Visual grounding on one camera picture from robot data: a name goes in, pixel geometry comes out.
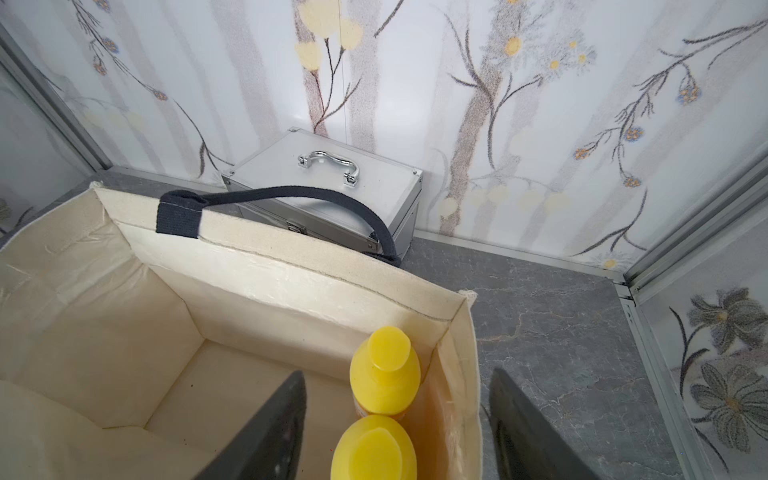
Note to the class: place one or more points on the beige canvas shopping bag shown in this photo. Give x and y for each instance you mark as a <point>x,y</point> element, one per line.
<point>127,353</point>

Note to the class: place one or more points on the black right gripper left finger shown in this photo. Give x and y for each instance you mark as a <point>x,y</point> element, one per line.
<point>269,445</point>

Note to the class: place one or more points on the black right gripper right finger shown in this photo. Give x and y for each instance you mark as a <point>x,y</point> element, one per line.
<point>526,445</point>

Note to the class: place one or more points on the orange soap bottle yellow cap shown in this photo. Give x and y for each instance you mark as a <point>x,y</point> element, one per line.
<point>385,374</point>
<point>374,447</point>

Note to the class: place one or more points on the silver aluminium case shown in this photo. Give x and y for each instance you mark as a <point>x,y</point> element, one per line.
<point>390,189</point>

